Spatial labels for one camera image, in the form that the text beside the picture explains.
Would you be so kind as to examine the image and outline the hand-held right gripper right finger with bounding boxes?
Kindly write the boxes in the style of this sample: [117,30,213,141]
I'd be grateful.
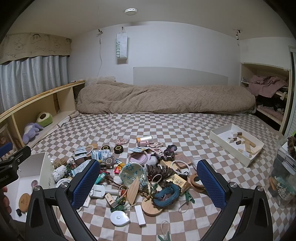
[196,159,274,241]

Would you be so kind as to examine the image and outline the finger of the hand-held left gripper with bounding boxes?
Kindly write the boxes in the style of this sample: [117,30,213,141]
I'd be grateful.
[0,146,31,173]
[0,142,14,160]

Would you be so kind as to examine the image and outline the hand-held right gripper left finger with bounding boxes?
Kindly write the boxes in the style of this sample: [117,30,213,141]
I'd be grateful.
[25,159,101,241]

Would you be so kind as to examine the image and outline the white cardboard box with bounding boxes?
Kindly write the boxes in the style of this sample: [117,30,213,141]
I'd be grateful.
[6,152,57,224]

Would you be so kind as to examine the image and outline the white plastic ring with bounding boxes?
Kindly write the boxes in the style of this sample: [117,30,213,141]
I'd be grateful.
[55,178,73,189]

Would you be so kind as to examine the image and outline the blue floral fabric dish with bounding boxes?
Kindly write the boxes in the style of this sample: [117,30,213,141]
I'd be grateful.
[120,163,148,186]

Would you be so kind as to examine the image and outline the person's left hand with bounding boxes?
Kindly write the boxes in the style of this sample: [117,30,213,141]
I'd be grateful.
[0,186,12,217]

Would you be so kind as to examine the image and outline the large foil sachet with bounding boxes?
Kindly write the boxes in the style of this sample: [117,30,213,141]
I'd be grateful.
[70,162,89,178]

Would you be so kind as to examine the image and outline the white plug adapter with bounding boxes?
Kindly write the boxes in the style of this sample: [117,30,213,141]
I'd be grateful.
[89,184,107,199]

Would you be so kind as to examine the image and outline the teal tube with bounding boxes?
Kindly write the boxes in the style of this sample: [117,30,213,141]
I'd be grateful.
[94,173,107,184]

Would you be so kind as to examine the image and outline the purple plush toy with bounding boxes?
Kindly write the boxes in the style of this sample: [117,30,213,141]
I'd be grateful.
[22,122,44,143]

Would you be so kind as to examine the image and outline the white crochet ball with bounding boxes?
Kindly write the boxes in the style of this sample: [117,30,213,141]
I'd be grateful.
[52,166,68,182]

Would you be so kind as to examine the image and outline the round wooden coaster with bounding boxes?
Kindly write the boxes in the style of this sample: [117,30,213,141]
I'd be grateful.
[17,193,31,212]

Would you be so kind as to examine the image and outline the small blue sachets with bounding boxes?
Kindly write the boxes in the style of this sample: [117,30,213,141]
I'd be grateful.
[73,147,88,159]

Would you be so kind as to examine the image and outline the small wooden house box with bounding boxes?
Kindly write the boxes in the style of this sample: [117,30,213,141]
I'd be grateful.
[168,174,191,193]

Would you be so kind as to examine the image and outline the blue white wipes packet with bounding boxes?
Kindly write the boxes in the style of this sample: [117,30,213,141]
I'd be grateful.
[91,149,111,161]

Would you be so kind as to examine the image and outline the square wooden coaster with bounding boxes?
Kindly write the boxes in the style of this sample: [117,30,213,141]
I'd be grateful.
[174,153,193,172]

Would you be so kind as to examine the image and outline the bunch of green clothespins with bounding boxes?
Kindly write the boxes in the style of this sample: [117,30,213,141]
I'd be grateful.
[110,197,130,212]

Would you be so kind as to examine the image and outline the white rectangular tray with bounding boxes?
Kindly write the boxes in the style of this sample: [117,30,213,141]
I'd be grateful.
[209,123,265,168]

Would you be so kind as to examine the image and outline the teal crochet scrunchie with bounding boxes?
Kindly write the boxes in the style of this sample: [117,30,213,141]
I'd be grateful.
[151,181,182,208]

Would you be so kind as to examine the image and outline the green avocado plush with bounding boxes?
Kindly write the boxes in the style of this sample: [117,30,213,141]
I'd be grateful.
[36,111,54,127]

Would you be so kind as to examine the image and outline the wooden leaf-shaped piece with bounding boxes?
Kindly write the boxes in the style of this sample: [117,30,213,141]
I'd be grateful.
[127,176,141,205]

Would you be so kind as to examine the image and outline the white teardrop tape measure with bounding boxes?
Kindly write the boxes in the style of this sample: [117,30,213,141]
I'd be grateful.
[110,210,131,226]

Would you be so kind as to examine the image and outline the brown hair claw clip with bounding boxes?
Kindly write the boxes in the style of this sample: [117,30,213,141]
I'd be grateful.
[145,164,177,183]

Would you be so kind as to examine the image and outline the dark purple crochet flower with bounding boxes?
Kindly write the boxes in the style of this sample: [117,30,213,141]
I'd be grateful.
[163,145,177,160]

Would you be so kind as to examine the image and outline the wooden cross piece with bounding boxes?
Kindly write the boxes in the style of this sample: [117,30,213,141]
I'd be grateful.
[238,134,257,154]

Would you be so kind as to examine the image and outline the pink round mirror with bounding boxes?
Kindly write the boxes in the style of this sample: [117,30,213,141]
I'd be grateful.
[128,151,158,165]

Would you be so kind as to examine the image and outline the white stick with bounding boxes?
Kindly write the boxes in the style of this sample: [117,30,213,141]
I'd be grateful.
[134,205,146,226]

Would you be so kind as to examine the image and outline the wooden shelf unit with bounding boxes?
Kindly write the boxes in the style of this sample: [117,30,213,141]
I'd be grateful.
[0,80,86,152]

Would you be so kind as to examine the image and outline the round bamboo coaster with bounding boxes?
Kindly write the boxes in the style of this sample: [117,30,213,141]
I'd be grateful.
[141,199,163,217]

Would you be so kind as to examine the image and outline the pink loop rings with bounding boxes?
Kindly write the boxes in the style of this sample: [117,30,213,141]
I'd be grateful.
[148,141,163,153]

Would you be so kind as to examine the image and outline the clear box of beads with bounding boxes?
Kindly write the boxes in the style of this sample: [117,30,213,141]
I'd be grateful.
[268,174,296,205]

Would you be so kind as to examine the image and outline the orange-capped clear bottle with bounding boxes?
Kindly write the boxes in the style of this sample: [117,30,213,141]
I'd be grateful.
[136,136,154,144]

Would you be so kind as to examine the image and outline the grey curtain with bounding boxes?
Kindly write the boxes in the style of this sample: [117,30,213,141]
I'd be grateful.
[0,55,70,114]

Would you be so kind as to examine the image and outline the checkered bed sheet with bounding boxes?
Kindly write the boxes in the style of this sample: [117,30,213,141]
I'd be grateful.
[30,112,296,241]

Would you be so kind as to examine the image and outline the clear plastic drawer unit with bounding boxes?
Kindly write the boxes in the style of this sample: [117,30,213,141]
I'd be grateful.
[273,139,296,176]

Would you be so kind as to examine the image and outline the beige comforter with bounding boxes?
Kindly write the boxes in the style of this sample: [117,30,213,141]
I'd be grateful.
[76,81,257,115]

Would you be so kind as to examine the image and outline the fluffy beige pillow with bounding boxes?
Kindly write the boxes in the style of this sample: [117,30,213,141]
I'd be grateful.
[84,76,116,87]

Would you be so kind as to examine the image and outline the beige printed curtain valance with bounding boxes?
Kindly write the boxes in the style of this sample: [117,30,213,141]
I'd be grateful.
[0,32,73,66]

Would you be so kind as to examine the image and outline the pink clothes pile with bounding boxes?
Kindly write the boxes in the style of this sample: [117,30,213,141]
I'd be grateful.
[248,75,289,97]

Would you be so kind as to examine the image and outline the open closet shelf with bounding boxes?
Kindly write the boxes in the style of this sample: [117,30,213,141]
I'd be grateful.
[239,62,293,132]

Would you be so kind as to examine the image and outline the white hanging bag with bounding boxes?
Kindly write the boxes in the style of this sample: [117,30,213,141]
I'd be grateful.
[116,27,128,65]

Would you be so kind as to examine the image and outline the wooden teether ring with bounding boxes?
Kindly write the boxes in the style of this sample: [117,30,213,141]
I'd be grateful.
[187,173,206,192]

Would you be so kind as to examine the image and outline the white hanging cable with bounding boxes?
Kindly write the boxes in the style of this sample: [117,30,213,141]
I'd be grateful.
[97,29,103,77]

